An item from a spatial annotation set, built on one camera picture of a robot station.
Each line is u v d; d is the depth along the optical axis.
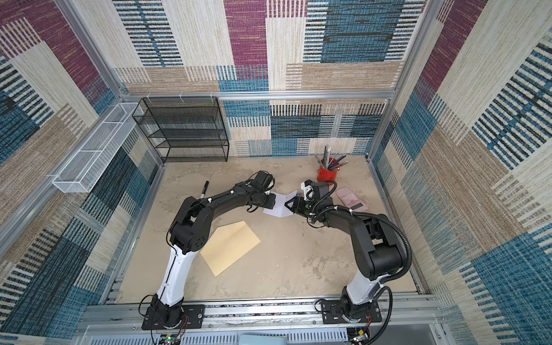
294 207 0.84
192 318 0.73
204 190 1.08
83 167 0.73
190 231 0.58
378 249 0.48
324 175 1.04
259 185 0.82
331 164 1.05
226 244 0.90
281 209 0.99
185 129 1.09
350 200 1.02
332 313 0.73
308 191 0.87
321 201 0.74
